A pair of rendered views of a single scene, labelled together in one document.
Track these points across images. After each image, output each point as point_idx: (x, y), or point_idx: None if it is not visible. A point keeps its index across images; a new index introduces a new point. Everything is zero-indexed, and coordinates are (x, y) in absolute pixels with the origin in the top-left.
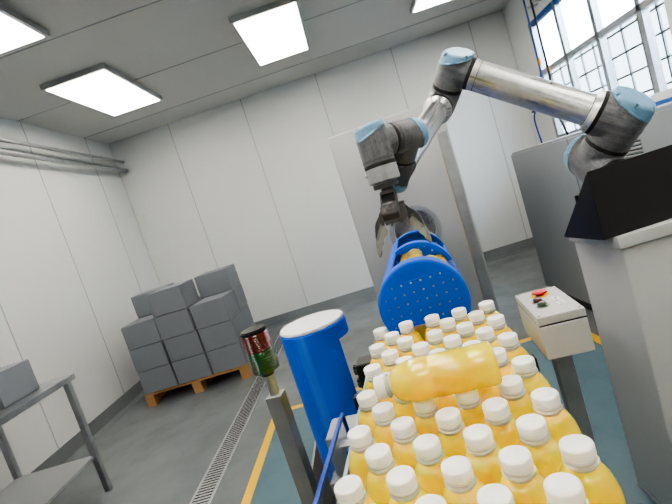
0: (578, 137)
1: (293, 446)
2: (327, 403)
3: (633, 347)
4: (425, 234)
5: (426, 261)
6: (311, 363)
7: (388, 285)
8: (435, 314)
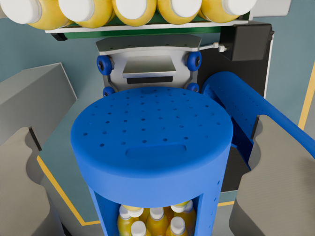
0: None
1: None
2: (270, 114)
3: (5, 123)
4: (12, 142)
5: (116, 168)
6: (302, 141)
7: (213, 142)
8: (122, 7)
